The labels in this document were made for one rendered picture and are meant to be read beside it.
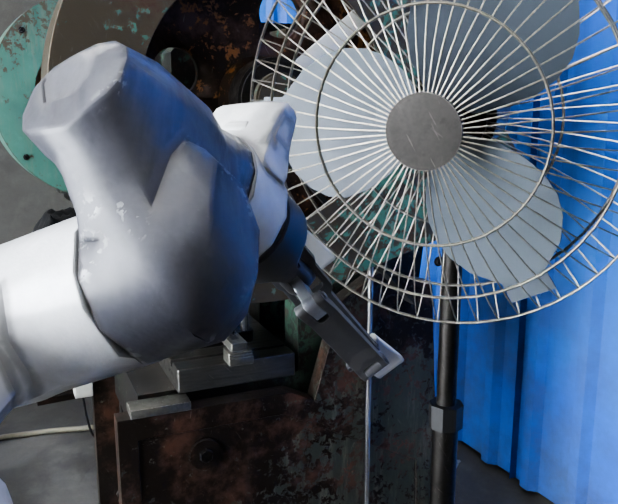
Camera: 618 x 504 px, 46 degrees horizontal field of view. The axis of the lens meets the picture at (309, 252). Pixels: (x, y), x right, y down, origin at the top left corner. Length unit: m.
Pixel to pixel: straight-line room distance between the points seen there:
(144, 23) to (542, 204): 0.78
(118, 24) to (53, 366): 1.01
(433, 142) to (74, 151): 0.61
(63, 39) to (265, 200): 0.91
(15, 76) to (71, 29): 1.71
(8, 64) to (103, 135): 2.68
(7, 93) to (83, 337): 2.68
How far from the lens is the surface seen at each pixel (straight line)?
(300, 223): 0.55
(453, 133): 0.93
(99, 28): 1.37
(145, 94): 0.41
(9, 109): 3.07
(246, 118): 0.54
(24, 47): 3.08
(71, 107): 0.41
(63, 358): 0.42
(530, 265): 1.03
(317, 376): 1.86
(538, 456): 2.64
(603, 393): 2.37
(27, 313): 0.42
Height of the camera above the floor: 1.34
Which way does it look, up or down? 12 degrees down
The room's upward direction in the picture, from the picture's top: straight up
